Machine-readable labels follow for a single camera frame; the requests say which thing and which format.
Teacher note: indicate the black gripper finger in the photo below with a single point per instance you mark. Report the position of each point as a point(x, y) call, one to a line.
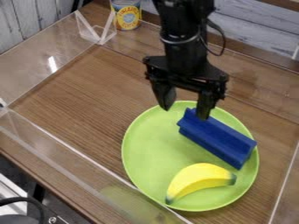
point(208, 98)
point(164, 92)

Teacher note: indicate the clear acrylic corner bracket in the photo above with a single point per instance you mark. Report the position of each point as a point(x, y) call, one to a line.
point(94, 33)

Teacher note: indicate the clear acrylic front wall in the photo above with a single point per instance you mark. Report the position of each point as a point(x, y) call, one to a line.
point(65, 143)

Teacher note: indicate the yellow toy banana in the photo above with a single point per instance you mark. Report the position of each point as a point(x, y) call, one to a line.
point(196, 177)

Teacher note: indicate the yellow labelled tin can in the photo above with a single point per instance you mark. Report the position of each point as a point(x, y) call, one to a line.
point(128, 14)

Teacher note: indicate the green round plate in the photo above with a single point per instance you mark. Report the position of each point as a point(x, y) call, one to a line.
point(154, 151)

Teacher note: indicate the blue star-shaped block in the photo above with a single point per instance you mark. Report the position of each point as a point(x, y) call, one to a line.
point(217, 138)

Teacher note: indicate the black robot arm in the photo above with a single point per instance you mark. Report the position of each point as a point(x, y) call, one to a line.
point(184, 20)

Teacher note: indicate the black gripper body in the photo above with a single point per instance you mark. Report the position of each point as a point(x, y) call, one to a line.
point(184, 68)

